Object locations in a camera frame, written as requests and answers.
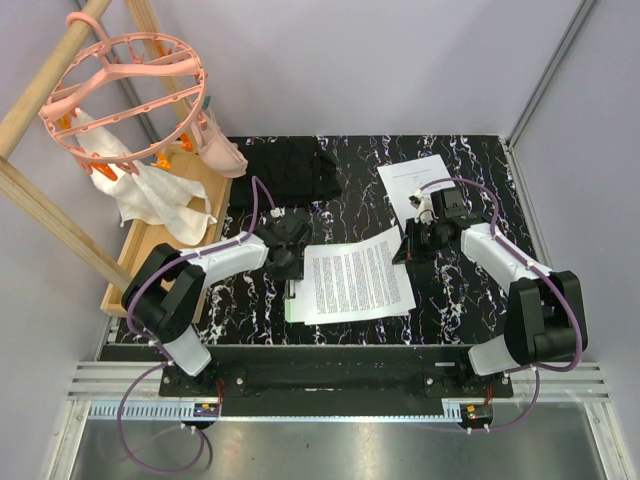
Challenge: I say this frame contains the grey slotted cable duct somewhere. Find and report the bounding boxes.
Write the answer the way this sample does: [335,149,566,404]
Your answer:
[121,401,462,423]

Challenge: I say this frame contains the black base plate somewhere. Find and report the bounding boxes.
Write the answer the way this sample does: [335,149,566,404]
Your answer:
[159,345,514,421]

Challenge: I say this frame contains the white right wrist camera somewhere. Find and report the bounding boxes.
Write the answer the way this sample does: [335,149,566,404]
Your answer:
[409,190,436,225]

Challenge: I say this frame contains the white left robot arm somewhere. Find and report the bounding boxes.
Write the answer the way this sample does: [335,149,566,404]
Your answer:
[121,212,312,396]

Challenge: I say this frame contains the white paper stack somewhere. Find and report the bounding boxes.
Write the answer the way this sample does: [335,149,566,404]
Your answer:
[378,155,455,228]

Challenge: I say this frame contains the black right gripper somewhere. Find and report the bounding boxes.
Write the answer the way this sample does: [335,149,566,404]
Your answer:
[393,218,450,266]

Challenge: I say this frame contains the aluminium corner post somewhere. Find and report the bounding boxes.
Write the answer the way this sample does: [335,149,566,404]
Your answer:
[505,0,600,149]

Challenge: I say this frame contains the green clipboard folder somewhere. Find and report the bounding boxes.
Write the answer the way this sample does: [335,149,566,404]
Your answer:
[285,244,351,325]

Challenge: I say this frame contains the black marble pattern mat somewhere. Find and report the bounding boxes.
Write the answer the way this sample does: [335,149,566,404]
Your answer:
[195,134,536,345]

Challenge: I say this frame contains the black cloth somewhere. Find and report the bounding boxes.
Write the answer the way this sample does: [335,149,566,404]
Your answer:
[229,137,342,209]

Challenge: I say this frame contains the printed white paper sheet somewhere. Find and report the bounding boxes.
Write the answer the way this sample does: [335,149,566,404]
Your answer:
[394,264,416,316]

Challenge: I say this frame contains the wooden tray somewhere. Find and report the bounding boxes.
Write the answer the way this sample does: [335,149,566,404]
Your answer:
[101,142,234,321]

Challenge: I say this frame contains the pink bra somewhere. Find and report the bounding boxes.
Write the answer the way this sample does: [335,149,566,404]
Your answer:
[196,109,248,179]

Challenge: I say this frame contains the pink round clothes hanger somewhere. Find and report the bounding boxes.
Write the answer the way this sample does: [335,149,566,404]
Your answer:
[39,12,207,180]

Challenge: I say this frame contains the white towel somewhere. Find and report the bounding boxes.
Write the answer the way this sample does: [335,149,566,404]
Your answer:
[74,107,219,247]

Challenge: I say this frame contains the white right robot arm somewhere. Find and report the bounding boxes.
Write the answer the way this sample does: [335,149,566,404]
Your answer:
[393,187,588,397]

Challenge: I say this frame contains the wooden rack frame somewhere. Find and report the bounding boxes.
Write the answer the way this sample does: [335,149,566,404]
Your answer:
[0,0,174,304]

